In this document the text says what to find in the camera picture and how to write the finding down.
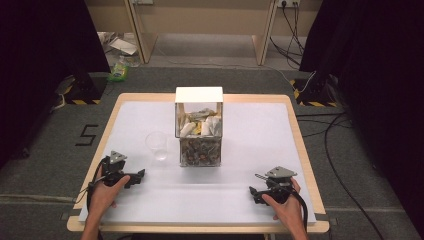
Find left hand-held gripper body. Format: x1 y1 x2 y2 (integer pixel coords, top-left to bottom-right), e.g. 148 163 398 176
100 150 135 188

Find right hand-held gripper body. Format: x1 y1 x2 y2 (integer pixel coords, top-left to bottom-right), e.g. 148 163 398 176
254 165 298 205

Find person's left hand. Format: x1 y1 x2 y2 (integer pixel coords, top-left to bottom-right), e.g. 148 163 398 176
87 174 131 218

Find person's right hand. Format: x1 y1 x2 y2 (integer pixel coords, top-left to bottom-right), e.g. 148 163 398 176
261 177 303 232

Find white table mat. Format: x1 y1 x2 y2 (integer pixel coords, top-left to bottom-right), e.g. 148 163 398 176
78 101 317 225

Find clear plastic cup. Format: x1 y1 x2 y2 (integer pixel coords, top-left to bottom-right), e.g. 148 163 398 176
144 131 170 162

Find wooden table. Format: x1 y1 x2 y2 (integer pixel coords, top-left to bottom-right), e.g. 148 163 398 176
66 92 331 234

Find clear bin with white lid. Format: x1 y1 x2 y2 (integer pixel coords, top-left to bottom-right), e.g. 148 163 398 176
174 86 225 168

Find pile of crumpled wrappers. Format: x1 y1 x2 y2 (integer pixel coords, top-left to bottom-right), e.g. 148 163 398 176
179 107 222 138

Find black striped stand base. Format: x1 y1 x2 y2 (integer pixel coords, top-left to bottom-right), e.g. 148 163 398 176
289 77 338 108
54 72 108 106

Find green packet on floor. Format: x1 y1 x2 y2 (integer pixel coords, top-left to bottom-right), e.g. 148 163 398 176
107 55 130 83

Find pile of white papers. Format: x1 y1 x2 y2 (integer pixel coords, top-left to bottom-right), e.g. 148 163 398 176
97 31 142 67

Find dark curtain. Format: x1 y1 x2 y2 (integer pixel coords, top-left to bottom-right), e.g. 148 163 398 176
0 0 112 169
298 0 424 234

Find beige wooden desk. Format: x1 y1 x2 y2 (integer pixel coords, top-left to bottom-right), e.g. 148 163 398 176
84 0 279 67

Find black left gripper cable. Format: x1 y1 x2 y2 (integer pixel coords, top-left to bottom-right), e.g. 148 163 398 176
75 156 111 212

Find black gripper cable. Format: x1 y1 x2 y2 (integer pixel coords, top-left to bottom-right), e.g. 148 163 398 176
75 156 111 212
289 187 310 232

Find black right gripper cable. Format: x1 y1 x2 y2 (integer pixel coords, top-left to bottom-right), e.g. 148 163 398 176
289 187 310 232

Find black floor cables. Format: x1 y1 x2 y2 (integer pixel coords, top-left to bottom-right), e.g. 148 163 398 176
295 111 388 240

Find black hanging cables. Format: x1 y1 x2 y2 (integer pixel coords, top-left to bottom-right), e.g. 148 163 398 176
269 2 306 67

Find white wall socket strip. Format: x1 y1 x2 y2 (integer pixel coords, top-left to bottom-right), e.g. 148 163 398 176
276 0 302 9

